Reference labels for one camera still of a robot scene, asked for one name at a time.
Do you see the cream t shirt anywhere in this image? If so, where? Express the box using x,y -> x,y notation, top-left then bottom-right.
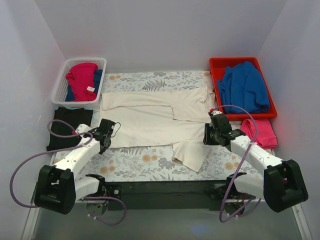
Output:
99,86 -> 215,172

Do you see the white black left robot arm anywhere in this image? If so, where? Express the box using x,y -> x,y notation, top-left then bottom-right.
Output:
34,118 -> 117,215

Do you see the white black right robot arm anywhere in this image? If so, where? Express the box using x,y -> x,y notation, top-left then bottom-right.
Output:
203,110 -> 309,213

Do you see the folded pink t shirt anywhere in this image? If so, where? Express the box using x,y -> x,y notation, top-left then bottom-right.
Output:
240,119 -> 278,150

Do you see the navy t shirt in basket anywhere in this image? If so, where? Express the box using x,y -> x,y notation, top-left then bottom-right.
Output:
65,69 -> 103,102

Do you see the blue t shirt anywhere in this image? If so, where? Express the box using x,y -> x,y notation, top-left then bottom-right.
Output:
217,61 -> 271,114

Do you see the white plastic basket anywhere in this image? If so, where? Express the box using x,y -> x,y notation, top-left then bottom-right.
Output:
51,57 -> 107,108

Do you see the magenta t shirt in basket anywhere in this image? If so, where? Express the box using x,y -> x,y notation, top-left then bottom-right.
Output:
65,62 -> 99,102

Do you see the floral table mat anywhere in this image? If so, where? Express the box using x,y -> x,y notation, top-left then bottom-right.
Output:
49,70 -> 268,183

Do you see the red plastic bin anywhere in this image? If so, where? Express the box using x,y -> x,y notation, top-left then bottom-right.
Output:
209,57 -> 277,121

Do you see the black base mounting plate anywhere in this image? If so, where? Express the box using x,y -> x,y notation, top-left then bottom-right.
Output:
104,180 -> 228,211

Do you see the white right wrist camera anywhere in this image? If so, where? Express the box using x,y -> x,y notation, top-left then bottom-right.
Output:
208,108 -> 224,118

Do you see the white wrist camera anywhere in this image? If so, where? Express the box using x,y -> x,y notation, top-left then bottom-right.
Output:
208,108 -> 224,118
71,123 -> 92,136

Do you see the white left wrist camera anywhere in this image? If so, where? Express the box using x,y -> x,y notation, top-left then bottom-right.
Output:
71,123 -> 92,136

